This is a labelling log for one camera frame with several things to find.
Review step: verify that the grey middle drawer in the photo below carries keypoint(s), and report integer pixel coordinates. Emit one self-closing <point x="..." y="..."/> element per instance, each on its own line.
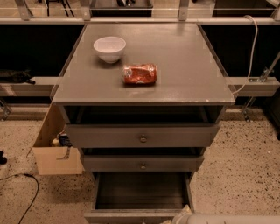
<point x="142" y="163"/>

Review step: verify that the wooden box on floor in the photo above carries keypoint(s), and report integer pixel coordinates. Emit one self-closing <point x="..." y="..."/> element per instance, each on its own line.
<point x="51" y="157"/>

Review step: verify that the grey bottom drawer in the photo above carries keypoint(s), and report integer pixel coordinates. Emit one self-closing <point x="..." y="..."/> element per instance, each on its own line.
<point x="138" y="197"/>

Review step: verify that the metal bracket right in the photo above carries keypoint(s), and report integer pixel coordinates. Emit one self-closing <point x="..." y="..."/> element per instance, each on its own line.
<point x="264" y="76"/>

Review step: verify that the grey drawer cabinet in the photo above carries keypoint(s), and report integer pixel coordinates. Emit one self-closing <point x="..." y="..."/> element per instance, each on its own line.
<point x="190" y="88"/>

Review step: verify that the crushed orange soda can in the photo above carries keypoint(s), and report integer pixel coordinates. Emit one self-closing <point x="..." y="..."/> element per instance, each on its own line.
<point x="139" y="74"/>

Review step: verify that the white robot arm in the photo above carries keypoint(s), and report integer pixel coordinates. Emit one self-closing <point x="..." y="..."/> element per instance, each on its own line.
<point x="232" y="219"/>

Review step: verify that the grey drawer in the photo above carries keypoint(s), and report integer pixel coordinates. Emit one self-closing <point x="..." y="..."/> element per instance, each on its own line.
<point x="140" y="136"/>
<point x="142" y="163"/>
<point x="138" y="197"/>

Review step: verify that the items inside wooden box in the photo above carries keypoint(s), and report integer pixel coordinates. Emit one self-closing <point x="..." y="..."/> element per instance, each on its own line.
<point x="62" y="140"/>

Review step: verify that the black object floor left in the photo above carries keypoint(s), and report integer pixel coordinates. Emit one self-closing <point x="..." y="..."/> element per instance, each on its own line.
<point x="3" y="159"/>

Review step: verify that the metal frame rail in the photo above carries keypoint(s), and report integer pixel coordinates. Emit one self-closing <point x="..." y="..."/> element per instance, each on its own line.
<point x="164" y="11"/>

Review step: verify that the grey top drawer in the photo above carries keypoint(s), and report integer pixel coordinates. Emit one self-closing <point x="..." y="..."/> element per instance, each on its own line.
<point x="140" y="136"/>

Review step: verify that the white ceramic bowl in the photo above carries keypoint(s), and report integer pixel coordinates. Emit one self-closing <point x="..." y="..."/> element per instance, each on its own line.
<point x="109" y="49"/>

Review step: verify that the black object on rail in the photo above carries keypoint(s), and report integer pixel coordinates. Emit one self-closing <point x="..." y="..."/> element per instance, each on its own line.
<point x="16" y="76"/>

